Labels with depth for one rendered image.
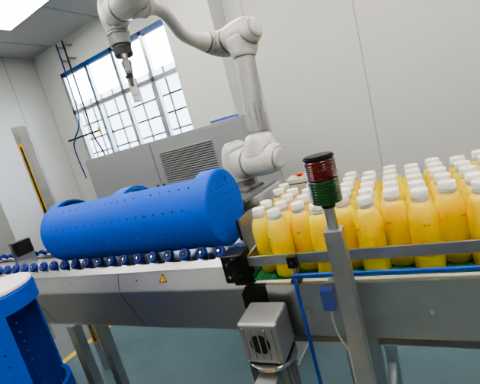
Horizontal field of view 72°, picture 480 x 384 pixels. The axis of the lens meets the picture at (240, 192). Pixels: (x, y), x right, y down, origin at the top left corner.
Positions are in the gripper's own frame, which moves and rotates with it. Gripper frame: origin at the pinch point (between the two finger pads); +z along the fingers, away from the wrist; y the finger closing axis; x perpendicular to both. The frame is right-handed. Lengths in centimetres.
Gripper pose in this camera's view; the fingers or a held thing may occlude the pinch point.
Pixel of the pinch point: (136, 96)
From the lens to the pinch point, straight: 151.6
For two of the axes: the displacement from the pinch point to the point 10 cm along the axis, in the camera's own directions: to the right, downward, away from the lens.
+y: -2.4, -0.7, 9.7
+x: -9.4, 2.7, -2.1
